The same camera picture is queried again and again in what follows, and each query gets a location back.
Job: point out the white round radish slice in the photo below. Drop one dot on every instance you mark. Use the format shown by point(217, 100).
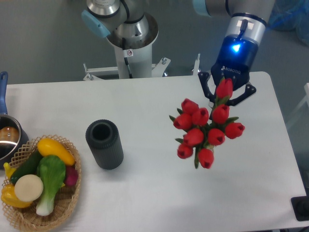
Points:
point(28, 188)

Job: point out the green bok choy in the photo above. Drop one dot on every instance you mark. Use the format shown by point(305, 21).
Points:
point(51, 170)

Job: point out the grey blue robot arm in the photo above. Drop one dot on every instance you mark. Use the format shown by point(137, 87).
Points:
point(248, 17)

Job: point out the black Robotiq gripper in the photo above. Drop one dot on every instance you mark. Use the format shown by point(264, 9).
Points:
point(234, 61)

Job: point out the red tulip bouquet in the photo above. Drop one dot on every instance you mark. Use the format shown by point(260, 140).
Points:
point(205, 130)

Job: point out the black device at table edge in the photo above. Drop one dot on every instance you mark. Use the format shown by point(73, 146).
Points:
point(301, 207)

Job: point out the yellow banana tip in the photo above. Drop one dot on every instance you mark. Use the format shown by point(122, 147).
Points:
point(8, 170)

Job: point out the white frame at right edge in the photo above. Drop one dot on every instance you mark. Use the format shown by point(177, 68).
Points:
point(301, 107)

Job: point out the dark green cucumber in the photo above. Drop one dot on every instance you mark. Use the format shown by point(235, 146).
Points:
point(29, 166)

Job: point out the purple red radish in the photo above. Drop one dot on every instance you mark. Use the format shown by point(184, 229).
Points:
point(71, 176)

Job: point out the blue plastic bag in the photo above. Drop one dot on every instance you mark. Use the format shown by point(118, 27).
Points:
point(289, 15)

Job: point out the woven wicker basket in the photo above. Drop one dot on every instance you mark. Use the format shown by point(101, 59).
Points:
point(26, 219)

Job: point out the yellow squash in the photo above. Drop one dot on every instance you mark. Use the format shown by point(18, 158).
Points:
point(48, 146)

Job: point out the yellow bell pepper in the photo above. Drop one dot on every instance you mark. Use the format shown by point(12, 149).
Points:
point(9, 197)

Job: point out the dark grey ribbed vase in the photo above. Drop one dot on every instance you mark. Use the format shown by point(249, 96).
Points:
point(103, 139)

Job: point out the blue handled saucepan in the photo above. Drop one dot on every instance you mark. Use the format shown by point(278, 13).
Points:
point(12, 136)

